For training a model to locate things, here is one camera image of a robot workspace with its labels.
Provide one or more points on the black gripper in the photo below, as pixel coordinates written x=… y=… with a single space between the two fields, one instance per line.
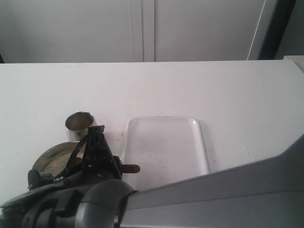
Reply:
x=96 y=147

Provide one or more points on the steel bowl of rice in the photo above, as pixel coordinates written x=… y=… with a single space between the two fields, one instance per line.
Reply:
x=54 y=160

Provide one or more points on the white cabinet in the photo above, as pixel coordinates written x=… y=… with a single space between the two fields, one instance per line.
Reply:
x=59 y=31

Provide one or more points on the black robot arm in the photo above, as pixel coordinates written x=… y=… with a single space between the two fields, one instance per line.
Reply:
x=90 y=193

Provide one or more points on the small steel cup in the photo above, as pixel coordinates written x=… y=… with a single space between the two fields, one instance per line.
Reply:
x=77 y=125

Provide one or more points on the brown wooden spoon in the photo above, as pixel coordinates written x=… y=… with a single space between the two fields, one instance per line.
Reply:
x=112 y=165

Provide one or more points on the white plastic tray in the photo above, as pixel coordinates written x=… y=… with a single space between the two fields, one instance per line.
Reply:
x=167 y=149

